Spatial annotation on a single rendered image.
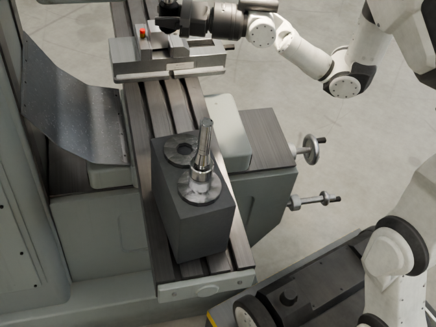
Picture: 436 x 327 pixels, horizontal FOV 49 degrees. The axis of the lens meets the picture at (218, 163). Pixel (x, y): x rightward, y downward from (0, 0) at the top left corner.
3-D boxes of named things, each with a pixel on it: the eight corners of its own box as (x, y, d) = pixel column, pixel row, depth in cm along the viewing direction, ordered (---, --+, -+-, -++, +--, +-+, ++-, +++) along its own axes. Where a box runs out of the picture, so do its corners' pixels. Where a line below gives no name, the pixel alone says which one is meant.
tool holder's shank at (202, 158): (190, 161, 91) (193, 120, 82) (203, 154, 92) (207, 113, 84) (200, 172, 89) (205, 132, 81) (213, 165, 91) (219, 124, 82)
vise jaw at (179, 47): (181, 32, 150) (181, 21, 147) (189, 56, 142) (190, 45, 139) (162, 33, 148) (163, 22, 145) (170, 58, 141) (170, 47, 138)
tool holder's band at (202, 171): (184, 164, 91) (184, 161, 91) (203, 153, 94) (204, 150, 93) (199, 180, 89) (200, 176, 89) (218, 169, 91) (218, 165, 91)
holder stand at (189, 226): (196, 178, 122) (202, 124, 107) (226, 250, 110) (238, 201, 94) (150, 188, 119) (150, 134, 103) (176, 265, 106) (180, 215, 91)
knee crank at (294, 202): (336, 194, 181) (340, 184, 176) (342, 207, 177) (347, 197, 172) (281, 202, 176) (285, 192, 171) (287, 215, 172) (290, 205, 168)
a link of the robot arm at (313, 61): (285, 44, 127) (337, 81, 134) (281, 69, 121) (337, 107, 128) (312, 18, 119) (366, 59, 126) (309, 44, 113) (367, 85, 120)
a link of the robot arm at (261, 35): (226, 31, 124) (270, 35, 124) (226, 49, 115) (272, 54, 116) (231, -13, 116) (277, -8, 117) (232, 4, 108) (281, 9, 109)
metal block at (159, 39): (164, 36, 145) (165, 19, 141) (168, 48, 142) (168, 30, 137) (147, 37, 144) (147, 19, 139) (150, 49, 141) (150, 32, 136)
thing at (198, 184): (183, 182, 96) (184, 164, 91) (201, 172, 98) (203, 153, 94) (197, 198, 94) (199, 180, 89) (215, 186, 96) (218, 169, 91)
